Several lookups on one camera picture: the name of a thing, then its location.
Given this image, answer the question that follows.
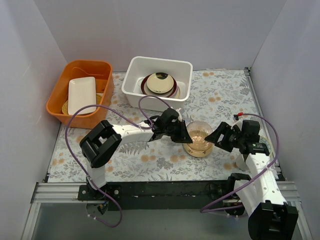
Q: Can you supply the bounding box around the tan bottom plate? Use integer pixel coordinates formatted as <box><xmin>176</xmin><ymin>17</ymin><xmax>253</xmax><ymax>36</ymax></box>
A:
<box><xmin>183</xmin><ymin>142</ymin><xmax>214</xmax><ymax>158</ymax></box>

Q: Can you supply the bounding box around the cream small plate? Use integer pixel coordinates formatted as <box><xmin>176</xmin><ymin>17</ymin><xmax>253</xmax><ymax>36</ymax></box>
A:
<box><xmin>146</xmin><ymin>72</ymin><xmax>175</xmax><ymax>94</ymax></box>

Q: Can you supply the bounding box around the red rimmed cream plate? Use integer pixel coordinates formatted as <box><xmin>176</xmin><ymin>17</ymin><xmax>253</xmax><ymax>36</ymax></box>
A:
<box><xmin>140</xmin><ymin>74</ymin><xmax>180</xmax><ymax>98</ymax></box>

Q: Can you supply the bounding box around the glossy black plate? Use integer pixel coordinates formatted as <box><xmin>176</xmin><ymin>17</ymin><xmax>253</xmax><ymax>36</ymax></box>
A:
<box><xmin>140</xmin><ymin>72</ymin><xmax>178</xmax><ymax>98</ymax></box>

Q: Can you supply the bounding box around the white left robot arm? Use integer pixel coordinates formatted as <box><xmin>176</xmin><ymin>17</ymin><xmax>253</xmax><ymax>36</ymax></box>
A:
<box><xmin>79</xmin><ymin>108</ymin><xmax>193</xmax><ymax>200</ymax></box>

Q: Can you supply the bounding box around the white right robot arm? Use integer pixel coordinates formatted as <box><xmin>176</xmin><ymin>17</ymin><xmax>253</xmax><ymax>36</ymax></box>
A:
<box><xmin>205</xmin><ymin>120</ymin><xmax>299</xmax><ymax>240</ymax></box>

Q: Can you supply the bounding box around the white plastic bin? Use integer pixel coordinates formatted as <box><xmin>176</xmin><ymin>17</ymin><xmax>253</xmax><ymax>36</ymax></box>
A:
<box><xmin>121</xmin><ymin>56</ymin><xmax>193</xmax><ymax>112</ymax></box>

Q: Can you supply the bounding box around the orange plastic bin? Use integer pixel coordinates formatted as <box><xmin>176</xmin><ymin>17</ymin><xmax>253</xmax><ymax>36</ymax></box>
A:
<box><xmin>46</xmin><ymin>59</ymin><xmax>114</xmax><ymax>129</ymax></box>

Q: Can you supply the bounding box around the yellow plate in orange bin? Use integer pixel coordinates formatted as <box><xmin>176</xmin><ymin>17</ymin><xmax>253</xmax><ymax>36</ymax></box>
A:
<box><xmin>61</xmin><ymin>93</ymin><xmax>103</xmax><ymax>115</ymax></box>

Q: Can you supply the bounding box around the teal patterned plate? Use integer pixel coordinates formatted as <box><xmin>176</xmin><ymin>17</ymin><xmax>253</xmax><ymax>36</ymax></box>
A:
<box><xmin>259</xmin><ymin>136</ymin><xmax>273</xmax><ymax>155</ymax></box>

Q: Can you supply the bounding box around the white cup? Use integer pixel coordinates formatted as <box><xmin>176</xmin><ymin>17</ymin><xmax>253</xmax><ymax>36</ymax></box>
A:
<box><xmin>235</xmin><ymin>154</ymin><xmax>249</xmax><ymax>171</ymax></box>

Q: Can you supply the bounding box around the white rectangular plate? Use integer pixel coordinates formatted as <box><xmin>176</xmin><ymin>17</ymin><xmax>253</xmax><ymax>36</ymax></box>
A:
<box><xmin>68</xmin><ymin>76</ymin><xmax>96</xmax><ymax>115</ymax></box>

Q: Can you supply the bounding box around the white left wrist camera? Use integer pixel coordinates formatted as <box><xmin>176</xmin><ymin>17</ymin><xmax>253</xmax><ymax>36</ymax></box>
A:
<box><xmin>175</xmin><ymin>108</ymin><xmax>185</xmax><ymax>121</ymax></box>

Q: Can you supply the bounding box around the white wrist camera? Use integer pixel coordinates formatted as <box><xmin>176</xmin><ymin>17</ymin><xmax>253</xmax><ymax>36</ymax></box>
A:
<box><xmin>231</xmin><ymin>118</ymin><xmax>243</xmax><ymax>131</ymax></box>
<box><xmin>175</xmin><ymin>108</ymin><xmax>185</xmax><ymax>121</ymax></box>

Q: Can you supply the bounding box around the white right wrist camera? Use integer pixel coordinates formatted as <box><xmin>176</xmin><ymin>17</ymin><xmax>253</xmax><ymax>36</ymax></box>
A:
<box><xmin>231</xmin><ymin>118</ymin><xmax>243</xmax><ymax>131</ymax></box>

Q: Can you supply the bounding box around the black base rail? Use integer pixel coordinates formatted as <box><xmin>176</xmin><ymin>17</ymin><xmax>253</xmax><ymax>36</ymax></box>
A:
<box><xmin>77</xmin><ymin>180</ymin><xmax>251</xmax><ymax>212</ymax></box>

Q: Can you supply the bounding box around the aluminium frame rail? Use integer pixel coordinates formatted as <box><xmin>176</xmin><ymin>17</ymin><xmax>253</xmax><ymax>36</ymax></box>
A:
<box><xmin>21</xmin><ymin>182</ymin><xmax>83</xmax><ymax>240</ymax></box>

